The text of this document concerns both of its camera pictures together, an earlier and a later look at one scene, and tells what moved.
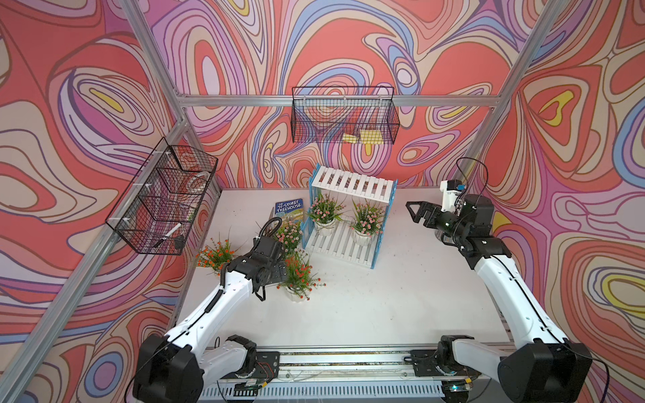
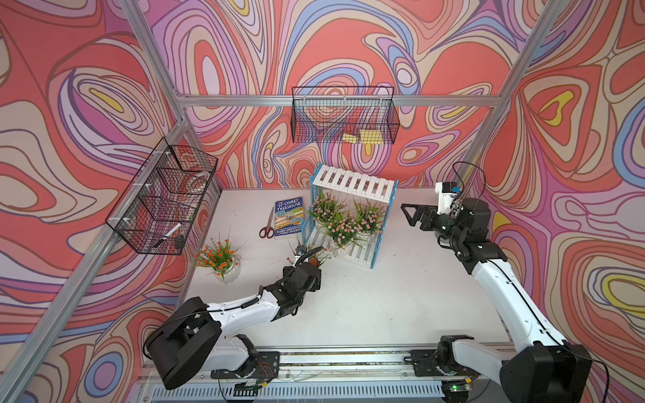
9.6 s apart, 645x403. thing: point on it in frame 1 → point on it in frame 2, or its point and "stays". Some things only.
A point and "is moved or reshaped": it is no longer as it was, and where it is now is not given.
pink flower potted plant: x=367 y=221 stays
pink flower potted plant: x=323 y=211 stays
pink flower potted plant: x=289 y=235 → x=343 y=232
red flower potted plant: x=300 y=280 is moved or reshaped
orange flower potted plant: x=216 y=256 stays
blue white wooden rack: x=348 y=215 stays
